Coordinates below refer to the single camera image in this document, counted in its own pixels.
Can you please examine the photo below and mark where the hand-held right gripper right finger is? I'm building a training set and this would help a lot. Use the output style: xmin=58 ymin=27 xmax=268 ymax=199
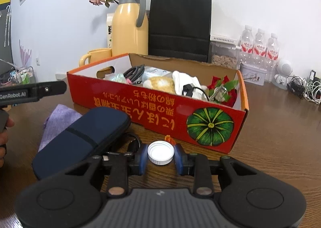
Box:
xmin=174 ymin=144 xmax=257 ymax=197

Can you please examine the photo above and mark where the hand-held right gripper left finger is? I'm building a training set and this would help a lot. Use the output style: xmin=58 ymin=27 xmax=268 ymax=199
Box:
xmin=64 ymin=144 xmax=149 ymax=197

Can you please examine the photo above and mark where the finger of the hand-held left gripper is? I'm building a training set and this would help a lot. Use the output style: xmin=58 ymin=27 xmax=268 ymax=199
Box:
xmin=24 ymin=81 xmax=68 ymax=102

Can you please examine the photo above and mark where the white bottle cap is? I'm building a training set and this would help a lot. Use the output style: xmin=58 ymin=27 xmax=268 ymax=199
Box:
xmin=147 ymin=141 xmax=175 ymax=166

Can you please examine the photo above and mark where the red cardboard box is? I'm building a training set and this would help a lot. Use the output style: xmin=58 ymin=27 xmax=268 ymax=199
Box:
xmin=66 ymin=53 xmax=250 ymax=154

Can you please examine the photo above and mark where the black plug with cable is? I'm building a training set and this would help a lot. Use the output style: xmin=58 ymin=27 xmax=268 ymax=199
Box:
xmin=182 ymin=84 xmax=210 ymax=101

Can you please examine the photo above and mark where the iridescent plastic wrap ball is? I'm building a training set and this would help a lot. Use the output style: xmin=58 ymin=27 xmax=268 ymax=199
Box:
xmin=104 ymin=73 xmax=128 ymax=84

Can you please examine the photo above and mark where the yellow plush toy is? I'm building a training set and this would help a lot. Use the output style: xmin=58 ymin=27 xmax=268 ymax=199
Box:
xmin=143 ymin=76 xmax=176 ymax=94

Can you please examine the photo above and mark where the white cloth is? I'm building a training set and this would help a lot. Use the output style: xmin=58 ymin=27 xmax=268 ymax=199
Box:
xmin=172 ymin=70 xmax=208 ymax=99

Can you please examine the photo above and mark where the red artificial flower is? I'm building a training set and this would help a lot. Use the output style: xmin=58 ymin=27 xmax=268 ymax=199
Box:
xmin=207 ymin=75 xmax=240 ymax=107

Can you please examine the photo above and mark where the black cable coil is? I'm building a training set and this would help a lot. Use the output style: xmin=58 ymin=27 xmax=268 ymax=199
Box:
xmin=123 ymin=64 xmax=146 ymax=84

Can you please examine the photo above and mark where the person's left hand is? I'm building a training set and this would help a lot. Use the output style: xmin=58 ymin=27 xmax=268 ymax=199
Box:
xmin=0 ymin=117 xmax=15 ymax=168

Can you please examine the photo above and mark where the metal storage cart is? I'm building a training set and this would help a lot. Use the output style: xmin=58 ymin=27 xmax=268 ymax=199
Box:
xmin=0 ymin=66 xmax=37 ymax=86

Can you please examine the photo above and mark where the purple cloth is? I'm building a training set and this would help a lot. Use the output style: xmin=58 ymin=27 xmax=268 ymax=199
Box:
xmin=38 ymin=104 xmax=83 ymax=153

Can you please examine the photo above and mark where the navy zip case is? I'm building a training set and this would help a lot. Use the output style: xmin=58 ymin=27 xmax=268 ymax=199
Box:
xmin=32 ymin=107 xmax=131 ymax=181

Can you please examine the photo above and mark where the yellow mug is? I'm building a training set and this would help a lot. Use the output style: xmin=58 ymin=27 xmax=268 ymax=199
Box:
xmin=79 ymin=48 xmax=112 ymax=67

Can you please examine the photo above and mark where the dark grey cabinet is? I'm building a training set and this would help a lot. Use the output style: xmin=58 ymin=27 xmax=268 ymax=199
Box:
xmin=0 ymin=0 xmax=14 ymax=71

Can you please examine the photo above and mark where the white hooked stick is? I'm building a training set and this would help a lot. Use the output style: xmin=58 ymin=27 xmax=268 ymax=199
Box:
xmin=4 ymin=5 xmax=12 ymax=47

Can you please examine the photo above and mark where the white drink carton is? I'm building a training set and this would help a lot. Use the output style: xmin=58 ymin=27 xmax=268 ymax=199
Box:
xmin=107 ymin=13 xmax=116 ymax=49

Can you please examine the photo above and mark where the yellow thermos jug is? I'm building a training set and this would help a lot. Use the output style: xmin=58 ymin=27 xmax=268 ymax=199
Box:
xmin=112 ymin=0 xmax=149 ymax=57

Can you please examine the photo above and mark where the clear seed container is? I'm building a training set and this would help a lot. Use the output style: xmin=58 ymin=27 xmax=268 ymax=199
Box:
xmin=209 ymin=34 xmax=241 ymax=69

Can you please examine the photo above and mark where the grey tin box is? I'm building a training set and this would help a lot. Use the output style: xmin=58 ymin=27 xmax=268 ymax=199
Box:
xmin=240 ymin=62 xmax=267 ymax=86

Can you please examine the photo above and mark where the white robot figure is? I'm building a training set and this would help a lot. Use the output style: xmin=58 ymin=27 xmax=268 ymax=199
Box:
xmin=272 ymin=59 xmax=293 ymax=90

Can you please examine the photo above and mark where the black paper bag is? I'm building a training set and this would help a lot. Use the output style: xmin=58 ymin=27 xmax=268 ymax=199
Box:
xmin=148 ymin=0 xmax=212 ymax=63

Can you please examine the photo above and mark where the black braided cable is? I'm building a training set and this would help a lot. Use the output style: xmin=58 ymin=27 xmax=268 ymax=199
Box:
xmin=102 ymin=133 xmax=141 ymax=162

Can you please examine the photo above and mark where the purple wall decal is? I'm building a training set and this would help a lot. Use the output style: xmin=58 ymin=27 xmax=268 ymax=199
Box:
xmin=19 ymin=40 xmax=33 ymax=68

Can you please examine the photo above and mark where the black cable bundle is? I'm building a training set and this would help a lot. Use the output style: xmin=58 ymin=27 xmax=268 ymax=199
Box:
xmin=286 ymin=75 xmax=308 ymax=98

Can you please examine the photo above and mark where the white cable bundle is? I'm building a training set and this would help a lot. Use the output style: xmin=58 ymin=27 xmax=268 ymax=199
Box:
xmin=302 ymin=78 xmax=321 ymax=104

